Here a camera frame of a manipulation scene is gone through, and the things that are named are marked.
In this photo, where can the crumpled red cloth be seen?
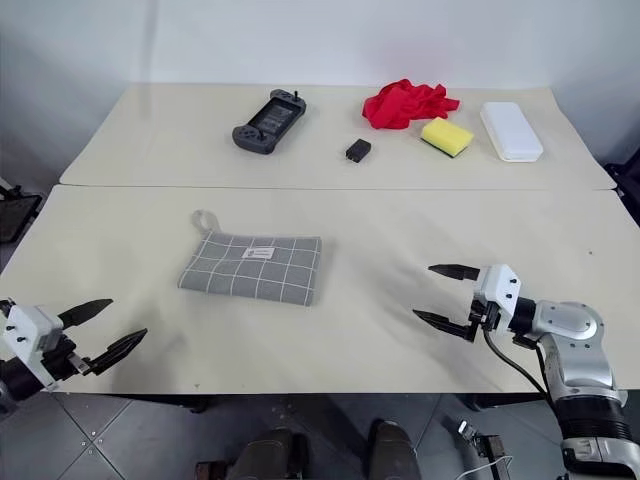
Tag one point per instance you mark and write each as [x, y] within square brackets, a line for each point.
[405, 105]

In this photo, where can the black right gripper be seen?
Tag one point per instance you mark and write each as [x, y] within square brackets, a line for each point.
[486, 316]

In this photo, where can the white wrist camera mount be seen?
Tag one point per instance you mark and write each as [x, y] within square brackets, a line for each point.
[497, 287]
[27, 330]

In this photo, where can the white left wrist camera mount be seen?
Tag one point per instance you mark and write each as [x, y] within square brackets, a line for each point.
[27, 330]

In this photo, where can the grey checked fabric pouch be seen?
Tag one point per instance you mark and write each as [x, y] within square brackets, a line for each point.
[255, 270]

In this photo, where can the black metal stand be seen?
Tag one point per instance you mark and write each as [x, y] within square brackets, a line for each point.
[17, 212]

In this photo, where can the yellow sponge with dark base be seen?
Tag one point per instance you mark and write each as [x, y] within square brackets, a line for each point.
[445, 134]

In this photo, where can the small black power adapter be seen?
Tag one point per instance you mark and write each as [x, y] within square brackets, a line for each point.
[357, 151]

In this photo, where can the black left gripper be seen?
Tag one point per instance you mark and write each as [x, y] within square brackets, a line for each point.
[65, 357]

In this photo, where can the dark rounded shape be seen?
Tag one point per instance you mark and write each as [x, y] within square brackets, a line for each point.
[392, 450]
[272, 455]

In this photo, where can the dark grey handheld game controller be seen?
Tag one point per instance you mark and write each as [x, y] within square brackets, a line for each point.
[267, 122]

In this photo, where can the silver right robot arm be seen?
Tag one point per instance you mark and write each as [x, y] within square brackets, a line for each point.
[582, 350]

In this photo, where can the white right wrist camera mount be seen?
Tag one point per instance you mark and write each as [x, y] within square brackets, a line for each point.
[497, 287]

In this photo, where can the white rectangular plastic box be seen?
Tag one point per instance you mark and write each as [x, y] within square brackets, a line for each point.
[511, 131]

